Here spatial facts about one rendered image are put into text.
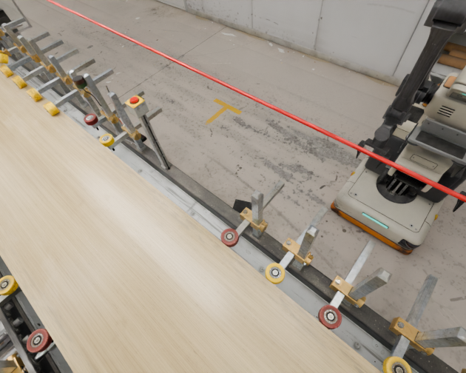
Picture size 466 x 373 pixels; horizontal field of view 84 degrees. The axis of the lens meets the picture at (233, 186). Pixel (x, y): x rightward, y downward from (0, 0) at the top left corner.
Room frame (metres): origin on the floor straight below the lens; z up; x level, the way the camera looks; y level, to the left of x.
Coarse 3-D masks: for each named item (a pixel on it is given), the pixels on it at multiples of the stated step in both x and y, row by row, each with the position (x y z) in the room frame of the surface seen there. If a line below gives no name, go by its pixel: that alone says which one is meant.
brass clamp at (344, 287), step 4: (336, 276) 0.24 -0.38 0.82; (340, 280) 0.21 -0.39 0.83; (344, 280) 0.21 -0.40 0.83; (332, 284) 0.20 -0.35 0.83; (336, 284) 0.20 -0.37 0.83; (340, 284) 0.20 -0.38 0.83; (344, 284) 0.20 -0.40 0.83; (348, 284) 0.19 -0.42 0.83; (332, 288) 0.20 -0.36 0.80; (336, 288) 0.19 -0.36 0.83; (340, 288) 0.19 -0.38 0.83; (344, 288) 0.18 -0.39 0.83; (348, 288) 0.18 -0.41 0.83; (344, 292) 0.17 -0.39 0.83; (348, 292) 0.16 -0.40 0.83; (348, 296) 0.15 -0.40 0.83; (364, 296) 0.14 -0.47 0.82; (348, 300) 0.14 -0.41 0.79; (352, 300) 0.13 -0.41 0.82; (356, 300) 0.13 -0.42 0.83; (360, 300) 0.13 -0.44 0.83; (364, 300) 0.13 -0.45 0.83; (356, 304) 0.12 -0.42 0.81; (360, 304) 0.12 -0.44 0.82
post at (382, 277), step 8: (376, 272) 0.17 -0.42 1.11; (384, 272) 0.16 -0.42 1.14; (368, 280) 0.16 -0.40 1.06; (376, 280) 0.15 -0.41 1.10; (384, 280) 0.14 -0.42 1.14; (352, 288) 0.18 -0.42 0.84; (360, 288) 0.15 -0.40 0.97; (368, 288) 0.14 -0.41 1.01; (376, 288) 0.13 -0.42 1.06; (352, 296) 0.15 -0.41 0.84; (360, 296) 0.14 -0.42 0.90
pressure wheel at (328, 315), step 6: (324, 306) 0.12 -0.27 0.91; (330, 306) 0.12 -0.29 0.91; (318, 312) 0.10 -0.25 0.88; (324, 312) 0.10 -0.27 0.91; (330, 312) 0.10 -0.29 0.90; (336, 312) 0.09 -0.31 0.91; (318, 318) 0.08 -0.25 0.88; (324, 318) 0.08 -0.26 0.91; (330, 318) 0.08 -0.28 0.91; (336, 318) 0.07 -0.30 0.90; (324, 324) 0.06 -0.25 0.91; (330, 324) 0.06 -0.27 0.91; (336, 324) 0.06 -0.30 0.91
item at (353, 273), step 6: (366, 246) 0.34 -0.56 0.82; (372, 246) 0.34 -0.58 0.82; (366, 252) 0.32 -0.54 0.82; (360, 258) 0.29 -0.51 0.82; (366, 258) 0.29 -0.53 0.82; (354, 264) 0.27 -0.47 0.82; (360, 264) 0.27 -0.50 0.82; (354, 270) 0.25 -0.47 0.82; (348, 276) 0.23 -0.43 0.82; (354, 276) 0.22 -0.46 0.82; (348, 282) 0.20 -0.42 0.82; (336, 294) 0.17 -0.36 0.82; (342, 294) 0.16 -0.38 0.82; (336, 300) 0.14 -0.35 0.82; (336, 306) 0.12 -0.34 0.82
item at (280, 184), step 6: (276, 186) 0.71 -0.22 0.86; (282, 186) 0.71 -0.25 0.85; (270, 192) 0.68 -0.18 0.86; (276, 192) 0.67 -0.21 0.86; (264, 198) 0.65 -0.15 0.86; (270, 198) 0.64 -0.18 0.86; (264, 204) 0.61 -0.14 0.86; (246, 222) 0.53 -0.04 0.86; (240, 228) 0.51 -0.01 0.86; (246, 228) 0.51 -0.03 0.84; (240, 234) 0.48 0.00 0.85
